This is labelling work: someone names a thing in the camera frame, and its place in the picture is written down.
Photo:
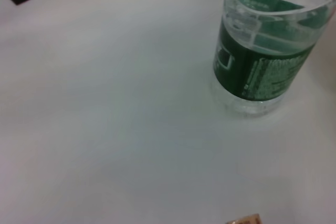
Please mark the tan eraser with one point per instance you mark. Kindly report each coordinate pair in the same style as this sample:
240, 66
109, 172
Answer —
245, 220

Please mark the water bottle green label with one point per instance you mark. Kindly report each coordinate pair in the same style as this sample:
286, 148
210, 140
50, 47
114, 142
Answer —
257, 64

